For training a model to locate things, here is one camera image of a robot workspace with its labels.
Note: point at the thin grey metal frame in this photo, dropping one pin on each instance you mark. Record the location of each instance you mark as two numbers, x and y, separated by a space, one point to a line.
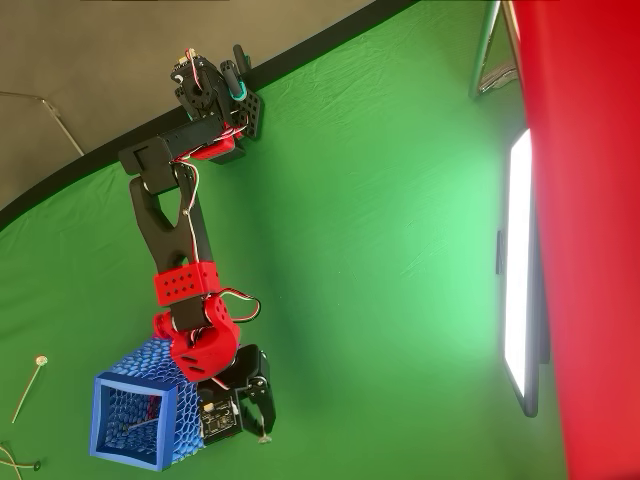
60 122

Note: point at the chrome tube stand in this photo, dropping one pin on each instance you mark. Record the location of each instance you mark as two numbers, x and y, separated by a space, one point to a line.
484 50

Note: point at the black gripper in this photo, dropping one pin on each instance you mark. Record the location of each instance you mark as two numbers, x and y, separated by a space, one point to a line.
251 369

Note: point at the blue and magenta mesh basket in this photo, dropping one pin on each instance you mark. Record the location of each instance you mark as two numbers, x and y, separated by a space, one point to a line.
135 380

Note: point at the black and teal table clamp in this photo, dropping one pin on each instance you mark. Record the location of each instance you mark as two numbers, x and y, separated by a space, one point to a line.
234 80

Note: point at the large red blurred object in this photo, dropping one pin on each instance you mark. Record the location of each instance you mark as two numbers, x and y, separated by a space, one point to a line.
590 225

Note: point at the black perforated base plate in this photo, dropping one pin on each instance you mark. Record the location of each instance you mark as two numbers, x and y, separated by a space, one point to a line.
252 112

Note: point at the small camera circuit board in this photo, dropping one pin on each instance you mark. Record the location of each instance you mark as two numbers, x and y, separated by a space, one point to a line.
220 420

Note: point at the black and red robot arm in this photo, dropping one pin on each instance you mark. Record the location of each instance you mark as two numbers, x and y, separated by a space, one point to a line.
170 235

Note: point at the white LED light panel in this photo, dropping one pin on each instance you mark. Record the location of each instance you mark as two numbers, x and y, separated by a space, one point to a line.
517 275

